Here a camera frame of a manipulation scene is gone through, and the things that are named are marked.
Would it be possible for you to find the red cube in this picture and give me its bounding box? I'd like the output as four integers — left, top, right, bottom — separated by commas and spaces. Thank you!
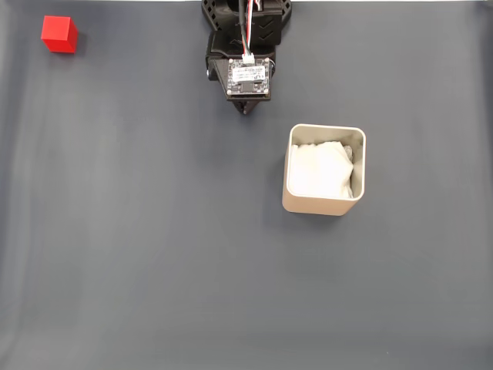
41, 15, 79, 54

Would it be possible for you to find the beige square box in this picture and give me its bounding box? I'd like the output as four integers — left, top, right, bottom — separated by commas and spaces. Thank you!
281, 123, 367, 217

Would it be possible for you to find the white crumpled tissue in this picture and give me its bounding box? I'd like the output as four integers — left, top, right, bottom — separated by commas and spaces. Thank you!
287, 140, 356, 200

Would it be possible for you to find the blue-grey table mat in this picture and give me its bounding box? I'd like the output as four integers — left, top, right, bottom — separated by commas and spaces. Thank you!
0, 2, 493, 370

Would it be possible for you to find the camera circuit board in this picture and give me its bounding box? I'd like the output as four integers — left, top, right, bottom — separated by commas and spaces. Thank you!
226, 56, 271, 103

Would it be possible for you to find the red white black wire bundle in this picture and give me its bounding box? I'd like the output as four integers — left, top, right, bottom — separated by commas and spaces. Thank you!
236, 0, 267, 65

